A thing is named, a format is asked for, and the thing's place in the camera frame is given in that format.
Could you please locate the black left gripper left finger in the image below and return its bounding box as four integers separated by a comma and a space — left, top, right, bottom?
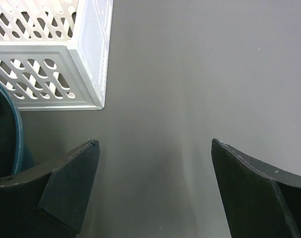
0, 139, 100, 238

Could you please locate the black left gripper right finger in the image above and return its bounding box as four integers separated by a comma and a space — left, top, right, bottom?
211, 139, 301, 238

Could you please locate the teal plastic basin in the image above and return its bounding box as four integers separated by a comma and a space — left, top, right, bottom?
0, 83, 34, 178

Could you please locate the white perforated file organizer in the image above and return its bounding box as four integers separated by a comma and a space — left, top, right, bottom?
0, 0, 113, 111

